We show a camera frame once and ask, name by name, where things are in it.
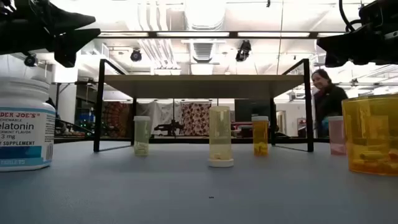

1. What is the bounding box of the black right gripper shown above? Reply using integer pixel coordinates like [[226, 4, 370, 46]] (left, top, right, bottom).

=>
[[316, 0, 398, 68]]

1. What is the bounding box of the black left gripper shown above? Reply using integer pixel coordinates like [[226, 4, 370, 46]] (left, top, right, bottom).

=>
[[0, 0, 102, 68]]

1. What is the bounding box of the white Trader Joe's melatonin bottle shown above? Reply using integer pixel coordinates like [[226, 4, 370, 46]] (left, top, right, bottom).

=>
[[0, 76, 57, 172]]

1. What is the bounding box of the large orange vial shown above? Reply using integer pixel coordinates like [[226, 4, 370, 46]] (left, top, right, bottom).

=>
[[341, 94, 398, 177]]

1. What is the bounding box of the small orange vial white cap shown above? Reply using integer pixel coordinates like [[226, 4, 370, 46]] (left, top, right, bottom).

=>
[[251, 116, 270, 157]]

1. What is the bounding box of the pale green vial white cap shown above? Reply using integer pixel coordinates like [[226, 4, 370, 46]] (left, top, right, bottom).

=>
[[133, 115, 152, 157]]

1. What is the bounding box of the pale yellow vial white cap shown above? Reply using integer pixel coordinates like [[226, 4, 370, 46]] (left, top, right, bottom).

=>
[[207, 106, 234, 169]]

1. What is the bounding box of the black ceiling spotlight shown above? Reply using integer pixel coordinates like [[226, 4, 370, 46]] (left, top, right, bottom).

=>
[[235, 39, 252, 62], [129, 48, 143, 62], [24, 53, 39, 68]]

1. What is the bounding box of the person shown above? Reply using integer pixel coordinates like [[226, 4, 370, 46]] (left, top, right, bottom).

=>
[[312, 68, 349, 139]]

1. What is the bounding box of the pink vial white cap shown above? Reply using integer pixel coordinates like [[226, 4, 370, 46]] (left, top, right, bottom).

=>
[[326, 115, 348, 156]]

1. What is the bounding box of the blue storage bin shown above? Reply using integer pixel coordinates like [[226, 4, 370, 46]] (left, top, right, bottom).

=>
[[76, 107, 96, 124]]

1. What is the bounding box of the dark red patterned cloth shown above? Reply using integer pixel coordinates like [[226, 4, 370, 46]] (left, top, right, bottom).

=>
[[102, 101, 133, 138]]

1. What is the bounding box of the black overhead rig beam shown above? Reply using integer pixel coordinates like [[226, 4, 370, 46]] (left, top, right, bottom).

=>
[[96, 30, 346, 40]]

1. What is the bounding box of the grey hanging cloth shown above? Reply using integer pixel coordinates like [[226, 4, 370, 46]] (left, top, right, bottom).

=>
[[136, 101, 182, 131]]

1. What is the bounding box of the red white floral cloth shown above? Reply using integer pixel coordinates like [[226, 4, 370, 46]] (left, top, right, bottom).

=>
[[181, 102, 212, 136]]

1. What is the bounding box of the blue table mat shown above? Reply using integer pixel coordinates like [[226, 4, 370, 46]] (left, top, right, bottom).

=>
[[0, 141, 398, 224]]

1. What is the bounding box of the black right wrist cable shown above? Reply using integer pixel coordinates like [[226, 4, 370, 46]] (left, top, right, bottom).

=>
[[338, 0, 364, 32]]

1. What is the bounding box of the black wall screen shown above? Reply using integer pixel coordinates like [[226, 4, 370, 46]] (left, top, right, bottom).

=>
[[234, 99, 271, 123]]

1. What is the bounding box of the wooden shelf with black frame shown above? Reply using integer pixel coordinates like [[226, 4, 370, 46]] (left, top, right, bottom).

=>
[[93, 58, 315, 153]]

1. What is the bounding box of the black table frame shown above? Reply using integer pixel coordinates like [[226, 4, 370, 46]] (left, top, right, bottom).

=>
[[54, 136, 330, 145]]

